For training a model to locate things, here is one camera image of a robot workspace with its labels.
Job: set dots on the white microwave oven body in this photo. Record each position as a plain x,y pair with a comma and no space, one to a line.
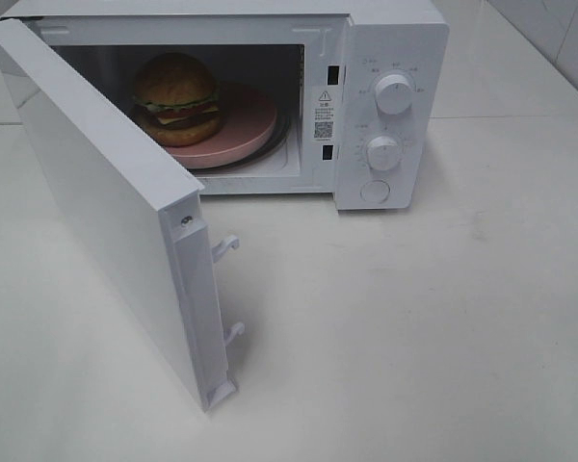
318,59

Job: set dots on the glass microwave turntable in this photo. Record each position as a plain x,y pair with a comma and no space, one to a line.
281,130

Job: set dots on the white microwave door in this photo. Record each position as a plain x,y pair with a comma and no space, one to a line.
134,208

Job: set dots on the upper white control knob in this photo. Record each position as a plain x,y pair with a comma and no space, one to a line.
393,92

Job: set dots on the lower white timer knob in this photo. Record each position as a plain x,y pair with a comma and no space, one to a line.
383,153

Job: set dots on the burger with lettuce and cheese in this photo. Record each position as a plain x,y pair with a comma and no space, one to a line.
176,100

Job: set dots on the pink round plate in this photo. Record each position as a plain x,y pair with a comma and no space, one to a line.
236,96

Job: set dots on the round white door button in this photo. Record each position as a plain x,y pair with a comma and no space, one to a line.
376,191

